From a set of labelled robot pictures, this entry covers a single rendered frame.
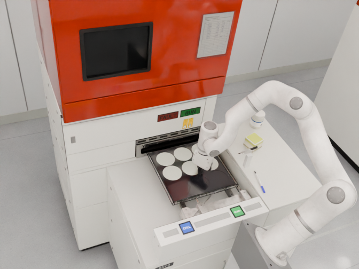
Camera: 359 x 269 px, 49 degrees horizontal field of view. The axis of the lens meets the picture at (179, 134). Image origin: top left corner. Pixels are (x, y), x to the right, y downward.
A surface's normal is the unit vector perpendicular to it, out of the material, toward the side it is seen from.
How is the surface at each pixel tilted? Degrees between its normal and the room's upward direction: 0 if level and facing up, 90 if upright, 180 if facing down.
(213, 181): 0
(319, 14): 90
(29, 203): 0
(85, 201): 90
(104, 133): 90
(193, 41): 90
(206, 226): 0
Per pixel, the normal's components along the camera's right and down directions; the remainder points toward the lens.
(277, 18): 0.40, 0.66
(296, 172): 0.10, -0.73
